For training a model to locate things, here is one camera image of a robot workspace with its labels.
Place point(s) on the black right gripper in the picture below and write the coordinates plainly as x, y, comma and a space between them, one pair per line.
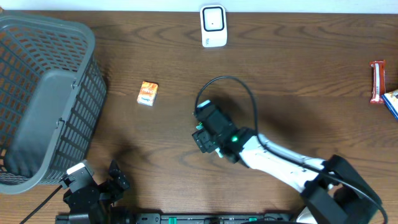
203, 142

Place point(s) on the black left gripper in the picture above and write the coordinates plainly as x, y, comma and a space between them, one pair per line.
118, 175

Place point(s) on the small orange tissue pack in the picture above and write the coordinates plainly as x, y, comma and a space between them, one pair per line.
147, 93

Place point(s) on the red orange candy bar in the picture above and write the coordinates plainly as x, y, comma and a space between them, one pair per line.
379, 89

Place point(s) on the yellow snack chip bag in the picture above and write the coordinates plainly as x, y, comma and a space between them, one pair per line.
391, 101

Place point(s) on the teal wet wipes pack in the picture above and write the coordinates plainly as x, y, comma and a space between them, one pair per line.
217, 150

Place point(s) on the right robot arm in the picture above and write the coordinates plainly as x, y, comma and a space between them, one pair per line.
332, 190

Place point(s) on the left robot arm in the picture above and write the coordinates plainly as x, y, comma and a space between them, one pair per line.
93, 203

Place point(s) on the white barcode scanner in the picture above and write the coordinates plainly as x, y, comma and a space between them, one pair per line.
213, 26

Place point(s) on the grey plastic shopping basket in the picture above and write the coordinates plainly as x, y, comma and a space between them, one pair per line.
52, 94

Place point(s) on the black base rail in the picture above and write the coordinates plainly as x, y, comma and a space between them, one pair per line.
156, 218

